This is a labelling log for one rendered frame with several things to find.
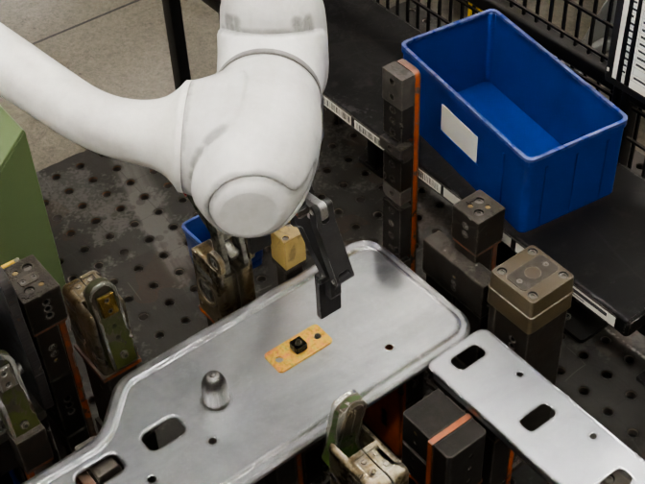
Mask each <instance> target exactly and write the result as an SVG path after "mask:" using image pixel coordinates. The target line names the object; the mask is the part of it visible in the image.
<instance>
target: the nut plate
mask: <svg viewBox="0 0 645 484"><path fill-rule="evenodd" d="M316 333H319V334H320V335H321V338H320V339H315V338H314V336H315V334H316ZM297 339H300V341H301V345H300V346H297V345H296V341H297ZM331 343H332V338H331V337H330V336H329V335H328V334H327V333H326V332H325V331H324V330H323V329H322V328H321V327H320V326H318V325H312V326H310V327H308V328H307V329H305V330H303V331H302V332H300V333H298V334H297V335H295V336H293V337H292V338H290V339H288V340H287V341H285V342H283V343H282V344H280V345H278V346H277V347H275V348H273V349H272V350H270V351H268V352H266V353H265V359H266V360H267V361H268V362H269V363H270V364H271V365H272V366H273V367H274V368H275V369H276V370H277V371H278V372H279V373H281V374H282V373H285V372H286V371H288V370H290V369H291V368H293V367H295V366H296V365H298V363H300V362H302V361H303V360H305V359H307V358H308V357H310V356H311V355H313V354H315V353H316V352H318V351H320V350H322V349H323V348H325V347H327V346H328V345H330V344H331ZM279 357H280V358H282V359H283V361H282V362H276V361H275V360H276V359H277V358H279Z"/></svg>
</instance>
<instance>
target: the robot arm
mask: <svg viewBox="0 0 645 484"><path fill-rule="evenodd" d="M217 46H218V58H217V73H216V74H214V75H211V76H207V77H204V78H200V79H197V80H186V81H185V82H184V83H183V84H182V85H181V86H180V87H179V88H178V89H177V90H176V91H174V92H173V93H171V94H170V95H168V96H166V97H162V98H159V99H153V100H134V99H128V98H122V97H119V96H115V95H112V94H109V93H106V92H104V91H103V90H100V89H99V88H97V87H95V86H93V85H91V84H89V83H88V82H86V81H85V80H83V79H82V78H80V77H79V76H77V75H76V74H74V73H73V72H71V71H70V70H68V69H67V68H66V67H64V66H63V65H61V64H60V63H58V62H57V61H55V60H54V59H52V58H51V57H49V56H48V55H46V54H45V53H44V52H42V51H41V50H39V49H38V48H36V47H35V46H34V45H33V44H32V43H30V42H29V41H27V40H26V39H24V38H23V37H21V36H20V35H18V34H17V33H15V32H14V31H12V30H11V29H9V28H8V27H7V26H5V25H4V24H2V23H1V22H0V96H1V97H3V98H4V99H6V100H7V101H9V102H10V103H12V104H13V105H15V106H16V107H18V108H20V109H22V110H23V111H25V112H26V113H28V114H29V115H31V116H32V117H33V118H34V119H36V120H37V121H39V122H40V123H42V124H44V125H45V126H47V127H48V128H50V129H51V130H53V131H54V132H56V133H58V134H60V135H62V136H63V137H65V138H67V139H69V140H70V141H72V142H74V143H76V144H78V145H80V146H82V147H84V148H86V149H88V150H90V151H92V152H95V153H97V154H100V155H103V156H106V157H111V158H114V159H118V160H122V161H125V162H128V163H132V164H136V165H140V166H144V167H147V168H151V169H154V170H156V171H157V172H159V173H161V174H162V175H163V176H165V177H166V178H167V179H168V180H169V181H170V182H171V183H172V184H173V186H174V187H175V188H176V190H177V191H178V192H179V193H185V194H187V195H190V196H192V197H193V201H194V203H195V205H196V207H197V208H198V210H199V211H200V212H201V214H202V215H203V217H204V218H205V219H206V220H207V221H208V222H209V223H210V224H211V225H212V226H213V227H214V228H216V229H217V230H219V231H221V232H223V233H225V234H228V235H231V236H235V237H241V238H247V241H248V250H249V252H250V253H251V254H255V253H257V252H259V251H261V250H262V249H264V248H266V247H268V246H269V245H271V244H272V239H271V233H273V232H275V231H277V230H280V229H281V228H283V227H284V226H285V225H286V224H287V223H288V222H289V221H290V222H291V224H292V226H293V227H296V228H298V229H299V232H300V234H301V236H302V238H303V240H304V242H305V245H306V247H307V249H308V251H309V253H310V254H311V256H312V258H313V260H314V262H315V264H316V266H317V268H318V270H319V272H318V273H317V274H315V285H316V301H317V315H318V317H319V318H320V319H323V318H325V317H326V316H328V315H330V314H331V313H333V312H335V311H336V310H338V309H340V308H341V293H342V289H341V284H342V283H343V282H345V281H347V280H348V279H350V278H352V277H354V272H353V270H352V267H351V264H350V261H349V258H348V255H347V252H346V247H345V245H344V242H343V239H342V236H341V234H340V231H339V228H338V225H337V222H336V219H335V216H334V208H333V204H332V201H331V200H330V199H329V198H325V199H323V200H320V199H318V198H317V197H316V196H315V191H314V188H313V185H312V182H313V179H314V176H315V174H316V173H317V171H318V168H319V164H320V160H319V156H320V149H321V144H322V141H323V136H324V122H323V92H324V90H325V87H326V84H327V79H328V65H329V59H328V35H327V24H326V16H325V8H324V4H323V0H222V1H221V6H220V30H219V31H218V34H217ZM308 206H309V212H308V213H306V214H304V215H302V216H300V217H299V218H298V217H297V215H296V214H297V213H299V212H300V211H302V210H304V209H305V208H307V207H308Z"/></svg>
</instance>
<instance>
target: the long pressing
mask: <svg viewBox="0 0 645 484"><path fill-rule="evenodd" d="M346 252H347V255H348V258H349V261H350V264H351V267H352V270H353V272H354V277H352V278H350V279H348V280H347V281H345V282H343V283H342V284H341V289H342V293H341V308H340V309H338V310H336V311H335V312H333V313H331V314H330V315H328V316H326V317H325V318H323V319H320V318H319V317H318V315H317V301H316V285H315V274H317V273H318V272H319V270H318V268H317V266H316V264H314V265H313V266H311V267H309V268H308V269H306V270H304V271H302V272H301V273H299V274H297V275H296V276H294V277H292V278H290V279H288V280H286V281H285V282H283V283H281V284H279V285H278V286H277V287H275V288H274V289H272V290H270V291H268V292H267V293H265V294H263V295H262V296H260V297H258V298H256V299H255V300H253V301H251V302H249V303H247V304H245V305H244V306H242V307H240V308H239V309H237V310H235V311H233V312H232V313H230V314H228V315H227V316H226V317H224V318H222V319H221V320H219V321H217V322H216V323H214V324H212V325H210V326H209V327H206V328H205V329H203V330H201V331H199V332H198V333H196V334H194V335H193V336H191V337H189V338H187V339H186V340H184V341H182V342H181V343H179V344H177V345H175V346H174V347H172V348H171V349H169V350H167V351H165V352H164V353H162V354H160V355H159V356H157V357H155V358H153V359H152V360H150V361H148V362H147V363H145V364H143V365H141V366H140V367H138V368H136V369H135V370H133V371H131V372H129V373H128V374H126V375H124V376H123V377H122V378H121V379H120V380H119V381H118V382H117V383H116V385H115V386H114V388H113V390H112V393H111V397H110V400H109V403H108V407H107V412H106V415H105V418H104V421H103V425H102V427H101V430H100V431H99V433H98V434H97V436H96V437H95V438H94V439H93V440H92V441H91V442H89V443H88V444H86V445H85V446H83V447H82V448H79V449H78V450H76V451H74V452H73V453H71V454H69V455H68V456H66V457H64V458H63V459H61V460H59V462H57V463H55V464H54V465H52V466H50V467H49V468H47V469H45V470H44V471H42V472H40V473H38V474H36V475H35V476H33V477H31V478H30V479H28V480H26V481H25V482H23V483H21V484H78V483H77V481H76V478H77V476H78V475H79V474H80V473H82V472H84V471H86V470H88V469H89V468H91V467H92V466H94V465H96V464H97V463H99V462H101V461H102V460H104V459H106V458H107V457H109V456H116V457H117V458H118V459H119V460H120V461H121V462H122V464H123V465H124V469H123V471H122V472H120V473H119V474H117V475H115V476H114V477H112V478H111V479H110V480H108V481H107V482H105V483H104V484H255V483H256V482H258V481H259V480H261V479H262V478H264V477H265V476H267V475H268V474H270V473H271V472H273V471H275V470H276V469H278V468H279V467H281V466H282V465H284V464H285V463H287V462H288V461H290V460H291V459H293V458H294V457H296V456H297V455H299V454H300V453H302V452H303V451H305V450H306V449H308V448H310V447H311V446H313V445H314V444H316V443H317V442H318V441H319V440H321V439H322V438H324V436H325V431H326V428H327V423H328V418H329V414H330V409H331V405H332V403H333V401H334V400H336V399H338V398H339V397H340V396H341V395H342V394H344V393H345V392H347V391H349V390H352V389H355V390H356V391H357V392H358V393H359V395H360V396H361V397H362V398H363V399H364V400H365V402H366V403H367V404H368V406H367V409H368V408H370V407H371V406H373V405H374V404H376V403H377V402H379V401H380V400H382V399H383V398H385V397H386V396H387V395H389V394H390V393H392V392H393V391H395V390H396V389H398V388H399V387H401V386H402V385H404V384H405V383H407V382H409V381H410V380H412V379H413V378H415V377H416V376H418V375H420V374H421V373H423V372H424V371H426V370H427V369H429V363H430V362H431V361H432V360H433V359H435V358H436V357H438V356H439V355H441V354H442V353H444V352H445V351H447V350H449V349H450V348H452V347H453V346H455V345H456V344H458V343H459V342H461V341H462V340H464V339H465V338H467V336H469V334H470V324H469V321H468V318H467V317H466V315H465V314H464V313H463V312H462V311H461V310H460V309H459V308H457V307H456V306H455V305H454V304H453V303H451V302H450V301H449V300H448V299H447V298H445V297H444V296H443V295H442V294H441V293H439V292H438V291H437V290H436V289H435V288H433V287H432V286H431V285H430V284H429V283H427V282H426V281H425V280H424V279H423V278H421V277H420V276H419V275H418V274H416V273H415V272H414V271H413V270H412V269H410V268H409V267H408V266H407V265H406V264H405V263H403V262H402V261H401V260H400V259H399V258H397V257H396V256H395V255H394V254H392V253H391V252H390V251H389V250H387V249H386V248H384V247H383V246H381V245H379V244H377V243H376V242H373V241H370V240H360V241H356V242H353V243H351V244H348V245H347V246H346ZM312 325H318V326H320V327H321V328H322V329H323V330H324V331H325V332H326V333H327V334H328V335H329V336H330V337H331V338H332V343H331V344H330V345H328V346H327V347H325V348H323V349H322V350H320V351H318V352H316V353H315V354H313V355H311V356H310V357H308V358H307V359H305V360H303V361H302V362H300V363H298V365H296V366H295V367H293V368H291V369H290V370H288V371H286V372H285V373H282V374H281V373H279V372H278V371H277V370H276V369H275V368H274V367H273V366H272V365H271V364H270V363H269V362H268V361H267V360H266V359H265V353H266V352H268V351H270V350H272V349H273V348H275V347H277V346H278V345H280V344H282V343H283V342H285V341H287V340H288V339H290V338H292V337H293V336H295V335H297V334H298V333H300V332H302V331H303V330H305V329H307V328H308V327H310V326H312ZM387 345H392V346H393V349H392V350H389V351H388V350H386V348H385V347H386V346H387ZM209 371H218V372H220V373H221V374H223V376H224V377H225V378H226V380H227V387H228V393H229V397H230V401H229V404H228V405H227V407H225V408H224V409H222V410H217V411H213V410H209V409H207V408H206V407H205V406H204V404H203V393H202V380H203V377H204V375H205V374H206V373H207V372H209ZM170 419H176V420H178V421H179V422H180V423H181V424H182V426H183V427H184V428H185V431H184V433H183V434H182V435H180V436H178V438H176V439H175V440H173V441H171V442H170V443H168V444H166V445H165V446H163V447H162V448H159V449H157V450H150V449H148V448H147V447H146V445H145V444H144V443H143V442H142V437H143V435H145V434H146V433H148V432H149V431H151V430H153V429H154V428H156V427H157V426H159V425H161V424H163V423H165V422H166V421H168V420H170ZM211 438H214V439H216V440H217V441H216V443H215V444H210V443H209V440H210V439H211ZM150 476H154V477H155V478H156V480H155V482H153V483H150V482H149V481H148V478H149V477H150Z"/></svg>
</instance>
